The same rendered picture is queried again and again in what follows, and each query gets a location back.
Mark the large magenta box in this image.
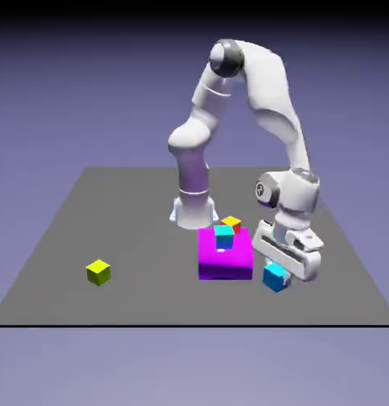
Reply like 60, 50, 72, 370
197, 227, 255, 282

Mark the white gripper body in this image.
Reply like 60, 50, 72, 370
251, 219, 322, 282

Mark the small yellow cube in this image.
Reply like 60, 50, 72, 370
85, 259, 112, 287

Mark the small blue cube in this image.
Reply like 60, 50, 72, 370
213, 224, 235, 251
262, 262, 292, 293

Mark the small orange cube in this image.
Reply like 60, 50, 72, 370
220, 215, 242, 236

